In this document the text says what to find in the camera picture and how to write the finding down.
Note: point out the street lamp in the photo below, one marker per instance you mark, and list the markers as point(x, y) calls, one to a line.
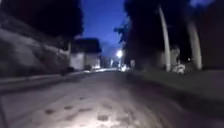
point(119, 53)

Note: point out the white building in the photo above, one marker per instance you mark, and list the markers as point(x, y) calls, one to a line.
point(85, 55)

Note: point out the grey asphalt road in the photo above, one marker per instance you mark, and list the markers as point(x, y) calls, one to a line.
point(100, 100)

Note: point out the pale tree trunk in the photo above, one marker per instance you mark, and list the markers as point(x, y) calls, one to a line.
point(195, 46)
point(165, 40)

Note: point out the raised pavement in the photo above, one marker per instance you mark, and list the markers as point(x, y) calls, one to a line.
point(186, 83)
point(33, 80)

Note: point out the sloped stone wall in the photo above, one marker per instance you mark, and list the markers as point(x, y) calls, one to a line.
point(26, 53)

